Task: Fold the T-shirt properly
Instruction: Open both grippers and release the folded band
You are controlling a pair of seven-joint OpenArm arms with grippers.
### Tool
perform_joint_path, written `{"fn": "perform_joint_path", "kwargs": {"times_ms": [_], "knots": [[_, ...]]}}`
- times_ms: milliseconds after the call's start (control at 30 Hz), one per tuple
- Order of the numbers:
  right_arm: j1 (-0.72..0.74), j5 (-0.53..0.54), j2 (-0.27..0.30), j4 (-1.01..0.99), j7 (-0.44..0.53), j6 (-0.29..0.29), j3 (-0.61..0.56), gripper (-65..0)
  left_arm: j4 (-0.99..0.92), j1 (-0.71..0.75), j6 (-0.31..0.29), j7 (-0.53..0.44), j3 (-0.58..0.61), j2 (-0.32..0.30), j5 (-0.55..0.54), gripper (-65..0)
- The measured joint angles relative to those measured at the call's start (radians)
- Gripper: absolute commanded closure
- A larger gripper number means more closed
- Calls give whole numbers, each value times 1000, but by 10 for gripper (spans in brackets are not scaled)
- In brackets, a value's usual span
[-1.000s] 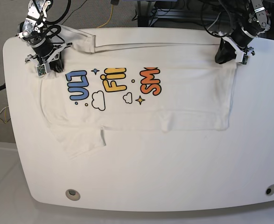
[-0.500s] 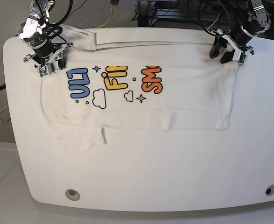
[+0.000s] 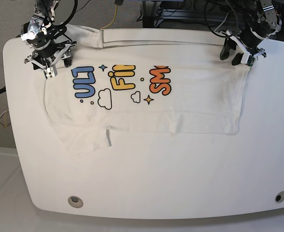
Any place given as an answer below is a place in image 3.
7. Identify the black aluminium frame rack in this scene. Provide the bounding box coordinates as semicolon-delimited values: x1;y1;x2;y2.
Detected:
142;0;229;28

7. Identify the black table grommet right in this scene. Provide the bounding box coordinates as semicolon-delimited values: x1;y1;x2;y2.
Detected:
275;191;284;203

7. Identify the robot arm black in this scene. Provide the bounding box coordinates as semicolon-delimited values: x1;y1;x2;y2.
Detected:
203;0;282;67
20;0;78;79

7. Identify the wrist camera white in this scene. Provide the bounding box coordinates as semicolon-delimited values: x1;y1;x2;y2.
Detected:
43;66;58;79
241;53;256;68

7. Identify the white printed T-shirt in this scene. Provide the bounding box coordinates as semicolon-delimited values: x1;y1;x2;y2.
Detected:
33;26;250;157

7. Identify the yellow cable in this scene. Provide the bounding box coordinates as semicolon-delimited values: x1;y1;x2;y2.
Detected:
100;3;120;30

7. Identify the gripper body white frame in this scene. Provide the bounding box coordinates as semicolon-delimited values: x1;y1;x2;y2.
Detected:
24;41;77;70
225;29;267;59

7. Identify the grey table grommet left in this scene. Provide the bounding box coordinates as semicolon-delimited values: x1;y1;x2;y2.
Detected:
68;196;83;208

